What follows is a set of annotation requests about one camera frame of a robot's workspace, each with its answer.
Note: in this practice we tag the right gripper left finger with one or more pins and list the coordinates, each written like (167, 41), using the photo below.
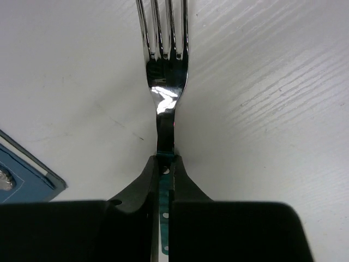
(123, 228)

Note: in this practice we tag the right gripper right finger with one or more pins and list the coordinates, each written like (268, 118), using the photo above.
(202, 229)

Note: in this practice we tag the blue beige cloth placemat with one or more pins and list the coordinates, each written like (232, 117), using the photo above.
(35, 182)

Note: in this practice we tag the silver fork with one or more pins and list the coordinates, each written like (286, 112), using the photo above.
(167, 73)

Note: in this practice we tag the silver knife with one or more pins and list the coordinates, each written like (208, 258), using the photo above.
(7, 182)

